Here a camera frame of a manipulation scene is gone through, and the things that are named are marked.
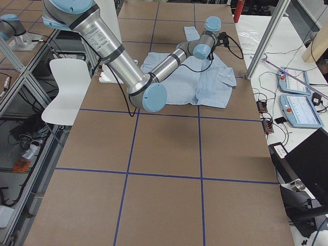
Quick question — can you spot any light blue button-up shirt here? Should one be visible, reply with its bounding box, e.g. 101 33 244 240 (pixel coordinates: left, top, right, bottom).
141 17 237 112

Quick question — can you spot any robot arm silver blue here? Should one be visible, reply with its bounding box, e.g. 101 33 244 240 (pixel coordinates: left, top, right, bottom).
43 1 221 112

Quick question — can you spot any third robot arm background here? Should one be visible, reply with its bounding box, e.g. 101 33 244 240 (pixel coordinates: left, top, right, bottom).
1 14 43 51

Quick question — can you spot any brown paper table cover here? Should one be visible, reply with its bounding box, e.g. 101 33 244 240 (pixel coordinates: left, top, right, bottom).
24 2 295 246

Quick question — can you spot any white plastic chair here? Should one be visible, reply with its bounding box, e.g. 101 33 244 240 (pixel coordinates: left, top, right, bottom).
42 58 91 126

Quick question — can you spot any clear plastic bag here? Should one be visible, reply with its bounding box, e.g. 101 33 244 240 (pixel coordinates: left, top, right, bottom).
237 30 262 51

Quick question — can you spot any reacher grabber stick tool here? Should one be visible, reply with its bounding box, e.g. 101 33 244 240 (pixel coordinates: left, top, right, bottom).
261 58 328 99

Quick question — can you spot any upper blue teach pendant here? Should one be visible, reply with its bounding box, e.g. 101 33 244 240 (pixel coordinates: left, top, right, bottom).
278 67 311 95

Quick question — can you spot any blue teach pendant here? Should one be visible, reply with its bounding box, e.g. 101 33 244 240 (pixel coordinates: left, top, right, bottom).
279 94 324 129
278 67 311 95

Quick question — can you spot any lower blue teach pendant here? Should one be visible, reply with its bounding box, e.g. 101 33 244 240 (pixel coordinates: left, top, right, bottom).
279 94 324 129

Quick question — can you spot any red cylinder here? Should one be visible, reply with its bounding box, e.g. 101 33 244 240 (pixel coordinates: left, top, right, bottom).
234 0 245 23

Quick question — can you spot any black laptop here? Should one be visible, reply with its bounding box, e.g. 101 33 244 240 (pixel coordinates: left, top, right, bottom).
269 128 327 205

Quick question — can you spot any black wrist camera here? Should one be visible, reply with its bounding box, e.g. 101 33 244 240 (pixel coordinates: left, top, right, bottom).
217 32 230 48

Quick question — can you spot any aluminium frame post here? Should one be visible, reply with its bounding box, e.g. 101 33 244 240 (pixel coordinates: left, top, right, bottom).
245 0 291 80

